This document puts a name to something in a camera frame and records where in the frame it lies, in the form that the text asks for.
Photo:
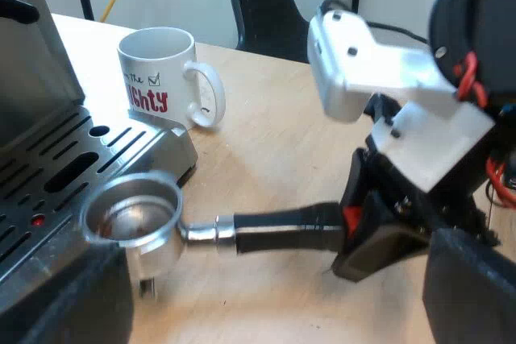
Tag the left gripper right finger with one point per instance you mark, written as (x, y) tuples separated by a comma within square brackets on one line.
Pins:
[(471, 291)]

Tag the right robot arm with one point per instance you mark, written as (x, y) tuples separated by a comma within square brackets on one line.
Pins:
[(479, 9)]

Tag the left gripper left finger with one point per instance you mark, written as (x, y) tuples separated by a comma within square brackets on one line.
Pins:
[(60, 307)]

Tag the steel espresso machine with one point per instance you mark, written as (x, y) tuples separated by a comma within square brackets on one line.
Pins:
[(60, 150)]

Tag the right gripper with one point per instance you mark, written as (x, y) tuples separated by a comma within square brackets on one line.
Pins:
[(447, 203)]

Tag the white mug with red and black print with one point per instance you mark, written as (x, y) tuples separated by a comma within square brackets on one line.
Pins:
[(161, 74)]

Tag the black chair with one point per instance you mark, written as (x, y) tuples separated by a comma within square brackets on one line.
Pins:
[(268, 17)]

